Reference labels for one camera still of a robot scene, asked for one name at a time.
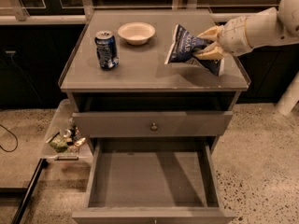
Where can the white paper bowl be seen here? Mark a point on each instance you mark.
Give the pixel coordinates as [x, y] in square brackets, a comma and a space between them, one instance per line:
[136, 33]

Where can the grey open middle drawer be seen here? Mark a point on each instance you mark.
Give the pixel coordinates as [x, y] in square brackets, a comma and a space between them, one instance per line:
[152, 181]

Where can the clear plastic bin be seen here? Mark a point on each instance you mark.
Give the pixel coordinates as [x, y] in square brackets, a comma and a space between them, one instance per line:
[63, 123]

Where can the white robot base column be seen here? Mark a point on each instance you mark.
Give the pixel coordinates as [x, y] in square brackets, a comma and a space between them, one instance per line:
[289, 98]

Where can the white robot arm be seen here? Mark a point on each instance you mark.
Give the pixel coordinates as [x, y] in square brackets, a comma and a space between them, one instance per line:
[273, 26]

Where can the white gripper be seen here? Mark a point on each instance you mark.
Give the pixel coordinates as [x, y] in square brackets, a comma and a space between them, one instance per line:
[234, 36]

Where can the round brass drawer knob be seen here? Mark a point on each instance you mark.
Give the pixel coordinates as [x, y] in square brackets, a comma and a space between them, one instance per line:
[154, 127]

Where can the blue soda can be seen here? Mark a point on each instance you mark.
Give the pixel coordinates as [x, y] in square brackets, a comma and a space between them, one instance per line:
[106, 49]

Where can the grey top drawer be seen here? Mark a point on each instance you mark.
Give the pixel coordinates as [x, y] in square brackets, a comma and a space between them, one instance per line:
[137, 124]

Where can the grey drawer cabinet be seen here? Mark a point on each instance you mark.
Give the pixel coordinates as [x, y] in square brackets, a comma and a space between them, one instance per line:
[142, 81]

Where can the green snack packet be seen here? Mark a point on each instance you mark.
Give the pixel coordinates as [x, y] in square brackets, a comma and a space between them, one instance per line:
[58, 143]

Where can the blue chip bag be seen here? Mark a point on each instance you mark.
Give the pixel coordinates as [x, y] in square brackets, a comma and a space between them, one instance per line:
[183, 50]

